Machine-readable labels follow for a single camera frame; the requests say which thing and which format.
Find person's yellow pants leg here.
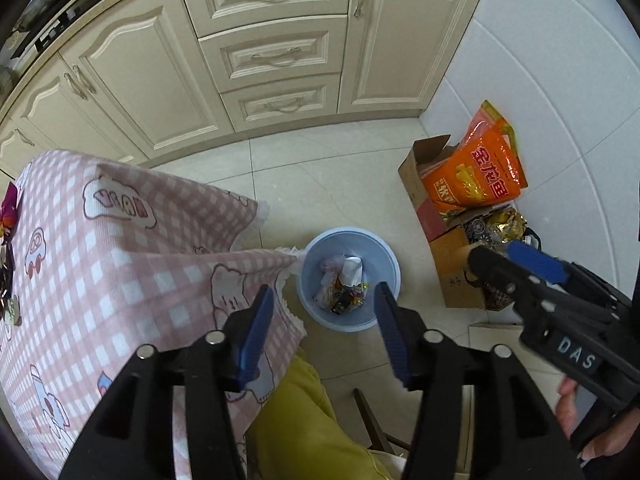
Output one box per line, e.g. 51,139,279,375
247,350,396,480

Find orange rice bag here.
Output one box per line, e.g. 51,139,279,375
420,100,528,211

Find plain brown cardboard box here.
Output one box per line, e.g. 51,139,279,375
430,220,501,310

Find black gas stove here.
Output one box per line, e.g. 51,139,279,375
10,0,176,56

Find purple snack wrapper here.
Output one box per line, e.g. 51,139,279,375
0,182,19,234

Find cardboard box with red side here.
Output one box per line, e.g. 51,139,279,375
398,134,481,242

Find blue trash bin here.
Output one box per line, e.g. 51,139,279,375
298,228,402,332

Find pink checkered tablecloth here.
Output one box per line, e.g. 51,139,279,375
0,149,307,480

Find dark patterned bag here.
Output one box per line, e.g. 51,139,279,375
462,215,543,311

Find colourful candy wrappers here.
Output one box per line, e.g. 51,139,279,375
314,282,372,314

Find dark snack wrappers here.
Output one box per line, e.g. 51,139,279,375
0,244,21,327

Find cream kitchen base cabinets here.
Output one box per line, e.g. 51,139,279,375
0,0,496,181

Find clear plastic bag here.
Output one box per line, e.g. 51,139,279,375
320,257,346,287

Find person's right hand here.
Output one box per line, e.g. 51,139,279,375
556,377,626,461

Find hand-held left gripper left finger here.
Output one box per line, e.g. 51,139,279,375
59,284,276,480

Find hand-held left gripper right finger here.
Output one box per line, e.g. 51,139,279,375
374,281,586,480

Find dark wooden stool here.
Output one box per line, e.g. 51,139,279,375
352,388,412,459

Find gold foil packets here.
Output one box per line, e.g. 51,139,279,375
487,207,527,244

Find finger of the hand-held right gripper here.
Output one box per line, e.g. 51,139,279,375
505,240,571,286
467,245,540,322

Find white paper cup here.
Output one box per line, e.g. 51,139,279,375
342,256,364,286

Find cream cabinet door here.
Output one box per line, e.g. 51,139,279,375
10,57,151,166
60,0,236,161
337,0,488,116

